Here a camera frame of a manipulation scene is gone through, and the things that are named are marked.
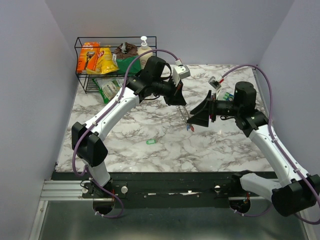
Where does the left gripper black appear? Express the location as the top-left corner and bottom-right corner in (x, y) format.
(152, 75), (187, 106)

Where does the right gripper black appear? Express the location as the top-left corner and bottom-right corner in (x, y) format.
(187, 90), (242, 127)

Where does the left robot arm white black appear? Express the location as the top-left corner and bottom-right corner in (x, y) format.
(71, 56), (191, 198)

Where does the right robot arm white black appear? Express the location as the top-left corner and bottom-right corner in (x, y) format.
(187, 81), (320, 217)

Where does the blue green small box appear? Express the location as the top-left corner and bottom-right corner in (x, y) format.
(219, 92), (234, 101)

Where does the green key tag with key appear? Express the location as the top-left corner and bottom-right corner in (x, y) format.
(146, 139), (157, 145)

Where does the beige soap pump bottle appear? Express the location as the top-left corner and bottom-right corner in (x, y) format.
(137, 36), (153, 69)

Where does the green and brown bag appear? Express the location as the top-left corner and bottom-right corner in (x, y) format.
(112, 42), (138, 75)

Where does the green white snack bag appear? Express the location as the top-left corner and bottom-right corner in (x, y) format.
(92, 78), (124, 104)

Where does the yellow chips bag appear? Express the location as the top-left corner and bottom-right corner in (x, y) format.
(86, 45), (119, 75)

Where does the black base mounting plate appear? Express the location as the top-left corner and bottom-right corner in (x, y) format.
(51, 171), (293, 209)

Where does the orange razor package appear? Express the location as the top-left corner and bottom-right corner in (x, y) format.
(76, 42), (100, 74)

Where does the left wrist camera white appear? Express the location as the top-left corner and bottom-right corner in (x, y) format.
(172, 59), (191, 87)

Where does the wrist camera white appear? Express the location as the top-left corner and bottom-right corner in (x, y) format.
(172, 59), (191, 87)
(208, 76), (222, 99)

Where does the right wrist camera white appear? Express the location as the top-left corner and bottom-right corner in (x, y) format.
(208, 76), (222, 99)

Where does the black wire shelf rack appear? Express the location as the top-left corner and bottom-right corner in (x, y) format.
(74, 36), (158, 94)

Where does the aluminium rail frame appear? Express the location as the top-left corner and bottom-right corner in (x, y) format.
(39, 177), (306, 201)

